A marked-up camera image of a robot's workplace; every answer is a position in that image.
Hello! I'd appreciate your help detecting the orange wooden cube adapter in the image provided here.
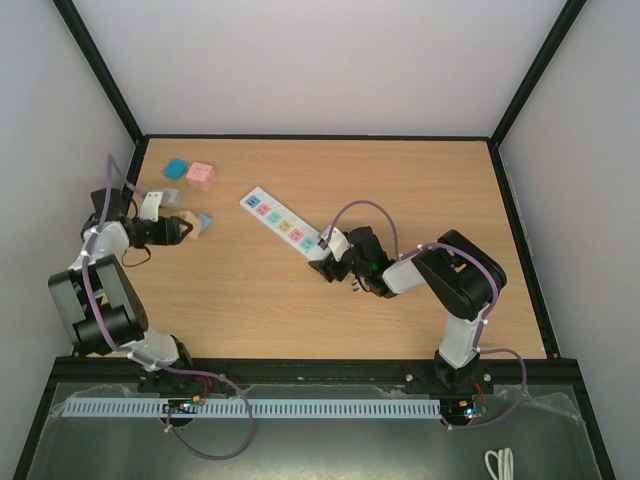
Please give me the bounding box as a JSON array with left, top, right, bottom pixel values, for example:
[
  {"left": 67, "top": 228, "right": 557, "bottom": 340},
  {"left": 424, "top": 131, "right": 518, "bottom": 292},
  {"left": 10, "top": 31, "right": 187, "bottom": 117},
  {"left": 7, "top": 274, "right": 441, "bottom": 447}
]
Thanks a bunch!
[{"left": 179, "top": 210, "right": 202, "bottom": 240}]

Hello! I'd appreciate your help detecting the white USB charger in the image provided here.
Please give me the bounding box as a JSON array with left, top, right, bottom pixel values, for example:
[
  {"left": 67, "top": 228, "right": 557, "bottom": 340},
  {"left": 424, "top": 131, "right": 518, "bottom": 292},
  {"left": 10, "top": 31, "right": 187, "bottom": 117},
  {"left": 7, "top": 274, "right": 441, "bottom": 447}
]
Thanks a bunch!
[{"left": 151, "top": 188, "right": 181, "bottom": 208}]

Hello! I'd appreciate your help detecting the light blue side plug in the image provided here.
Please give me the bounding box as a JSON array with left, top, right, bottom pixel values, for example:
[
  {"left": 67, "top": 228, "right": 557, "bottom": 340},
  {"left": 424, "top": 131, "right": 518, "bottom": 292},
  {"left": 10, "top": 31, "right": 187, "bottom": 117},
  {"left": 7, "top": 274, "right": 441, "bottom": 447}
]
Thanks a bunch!
[{"left": 197, "top": 213, "right": 213, "bottom": 234}]

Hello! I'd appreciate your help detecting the blue cube plug adapter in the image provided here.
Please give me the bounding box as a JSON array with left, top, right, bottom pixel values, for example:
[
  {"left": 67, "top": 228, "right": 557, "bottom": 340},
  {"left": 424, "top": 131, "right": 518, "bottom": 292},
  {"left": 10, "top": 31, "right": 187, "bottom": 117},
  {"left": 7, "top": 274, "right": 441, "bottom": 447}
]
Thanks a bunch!
[{"left": 163, "top": 158, "right": 189, "bottom": 180}]

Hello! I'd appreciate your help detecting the pink cube socket adapter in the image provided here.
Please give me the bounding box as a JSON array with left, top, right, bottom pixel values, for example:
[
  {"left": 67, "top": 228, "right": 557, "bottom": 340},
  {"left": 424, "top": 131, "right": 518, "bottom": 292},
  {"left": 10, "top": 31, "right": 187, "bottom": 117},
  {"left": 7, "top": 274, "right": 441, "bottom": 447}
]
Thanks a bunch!
[{"left": 185, "top": 162, "right": 216, "bottom": 192}]

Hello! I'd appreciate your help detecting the white power strip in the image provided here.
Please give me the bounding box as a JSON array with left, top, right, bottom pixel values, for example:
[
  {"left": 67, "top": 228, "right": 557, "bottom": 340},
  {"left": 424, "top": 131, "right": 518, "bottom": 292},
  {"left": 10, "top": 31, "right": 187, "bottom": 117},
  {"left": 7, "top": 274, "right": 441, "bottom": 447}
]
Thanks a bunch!
[{"left": 239, "top": 187, "right": 329, "bottom": 261}]

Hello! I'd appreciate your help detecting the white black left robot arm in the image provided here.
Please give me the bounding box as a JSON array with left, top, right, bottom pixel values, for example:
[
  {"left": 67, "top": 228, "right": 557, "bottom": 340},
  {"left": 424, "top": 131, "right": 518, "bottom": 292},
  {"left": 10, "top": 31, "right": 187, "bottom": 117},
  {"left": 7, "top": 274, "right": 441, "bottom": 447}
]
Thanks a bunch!
[{"left": 48, "top": 188, "right": 195, "bottom": 374}]

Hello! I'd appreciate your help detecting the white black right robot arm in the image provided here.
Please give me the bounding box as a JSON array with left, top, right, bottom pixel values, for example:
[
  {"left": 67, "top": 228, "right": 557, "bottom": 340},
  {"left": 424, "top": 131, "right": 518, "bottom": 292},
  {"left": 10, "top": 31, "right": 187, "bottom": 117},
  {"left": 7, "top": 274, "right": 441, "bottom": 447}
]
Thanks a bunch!
[{"left": 308, "top": 226, "right": 507, "bottom": 392}]

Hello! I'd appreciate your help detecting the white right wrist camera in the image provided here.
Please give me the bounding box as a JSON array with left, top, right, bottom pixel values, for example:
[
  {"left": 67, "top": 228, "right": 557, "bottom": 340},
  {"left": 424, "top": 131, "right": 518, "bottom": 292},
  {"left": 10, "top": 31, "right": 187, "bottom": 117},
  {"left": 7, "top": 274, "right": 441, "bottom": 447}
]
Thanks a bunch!
[{"left": 319, "top": 225, "right": 350, "bottom": 262}]

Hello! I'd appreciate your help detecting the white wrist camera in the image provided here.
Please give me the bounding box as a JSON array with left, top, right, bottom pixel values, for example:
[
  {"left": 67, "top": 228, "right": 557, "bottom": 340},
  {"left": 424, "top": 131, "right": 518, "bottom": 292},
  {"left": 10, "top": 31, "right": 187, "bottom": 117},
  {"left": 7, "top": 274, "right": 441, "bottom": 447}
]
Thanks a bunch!
[
  {"left": 319, "top": 225, "right": 350, "bottom": 262},
  {"left": 138, "top": 191, "right": 163, "bottom": 222}
]

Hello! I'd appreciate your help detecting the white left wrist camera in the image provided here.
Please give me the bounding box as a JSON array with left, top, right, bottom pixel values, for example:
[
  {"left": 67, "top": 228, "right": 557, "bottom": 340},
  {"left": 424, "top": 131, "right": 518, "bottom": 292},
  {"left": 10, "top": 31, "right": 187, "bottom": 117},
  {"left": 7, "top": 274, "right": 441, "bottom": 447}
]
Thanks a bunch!
[{"left": 138, "top": 191, "right": 163, "bottom": 222}]

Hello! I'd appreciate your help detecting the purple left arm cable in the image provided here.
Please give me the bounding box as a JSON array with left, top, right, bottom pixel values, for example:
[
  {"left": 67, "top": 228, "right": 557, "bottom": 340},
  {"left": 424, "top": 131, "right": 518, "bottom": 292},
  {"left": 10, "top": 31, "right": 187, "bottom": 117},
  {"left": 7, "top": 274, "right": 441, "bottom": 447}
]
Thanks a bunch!
[{"left": 81, "top": 153, "right": 255, "bottom": 461}]

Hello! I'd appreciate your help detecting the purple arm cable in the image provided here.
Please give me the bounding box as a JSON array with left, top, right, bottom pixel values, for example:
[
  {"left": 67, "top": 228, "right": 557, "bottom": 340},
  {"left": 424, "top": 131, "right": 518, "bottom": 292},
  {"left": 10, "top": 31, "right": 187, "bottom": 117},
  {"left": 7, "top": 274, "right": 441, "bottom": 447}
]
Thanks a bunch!
[
  {"left": 331, "top": 199, "right": 528, "bottom": 432},
  {"left": 81, "top": 153, "right": 255, "bottom": 461}
]

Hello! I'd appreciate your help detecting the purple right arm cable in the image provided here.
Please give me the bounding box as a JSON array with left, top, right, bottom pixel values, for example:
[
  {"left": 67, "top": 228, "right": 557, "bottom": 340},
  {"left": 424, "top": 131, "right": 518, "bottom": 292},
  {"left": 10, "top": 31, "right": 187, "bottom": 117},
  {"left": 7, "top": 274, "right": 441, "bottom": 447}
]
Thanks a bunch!
[{"left": 331, "top": 199, "right": 528, "bottom": 432}]

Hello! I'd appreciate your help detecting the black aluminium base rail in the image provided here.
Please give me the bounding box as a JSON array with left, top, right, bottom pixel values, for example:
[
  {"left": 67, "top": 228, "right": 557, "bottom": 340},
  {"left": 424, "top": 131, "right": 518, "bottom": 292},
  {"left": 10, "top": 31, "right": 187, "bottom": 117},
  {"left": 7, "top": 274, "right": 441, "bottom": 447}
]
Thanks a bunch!
[{"left": 49, "top": 356, "right": 581, "bottom": 396}]

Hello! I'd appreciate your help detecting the light blue slotted cable duct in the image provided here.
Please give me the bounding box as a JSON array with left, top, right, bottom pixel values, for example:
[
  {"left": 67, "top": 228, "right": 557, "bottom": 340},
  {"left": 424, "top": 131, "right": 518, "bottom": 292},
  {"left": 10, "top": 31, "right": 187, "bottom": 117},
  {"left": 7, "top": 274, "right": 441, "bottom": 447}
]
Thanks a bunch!
[{"left": 62, "top": 398, "right": 441, "bottom": 419}]

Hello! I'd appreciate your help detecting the black enclosure frame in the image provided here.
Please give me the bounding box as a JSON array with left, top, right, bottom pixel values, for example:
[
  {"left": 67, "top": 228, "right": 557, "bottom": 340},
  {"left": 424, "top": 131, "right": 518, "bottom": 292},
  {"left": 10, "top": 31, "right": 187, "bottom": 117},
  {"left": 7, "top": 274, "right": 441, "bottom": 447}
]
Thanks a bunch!
[{"left": 14, "top": 0, "right": 615, "bottom": 479}]

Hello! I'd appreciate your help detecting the white cable on floor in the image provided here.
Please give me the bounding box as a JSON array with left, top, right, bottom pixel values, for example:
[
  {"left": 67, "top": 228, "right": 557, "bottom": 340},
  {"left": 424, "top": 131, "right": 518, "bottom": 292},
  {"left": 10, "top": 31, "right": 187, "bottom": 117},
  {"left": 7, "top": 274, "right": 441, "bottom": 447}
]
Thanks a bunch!
[{"left": 483, "top": 447, "right": 516, "bottom": 480}]

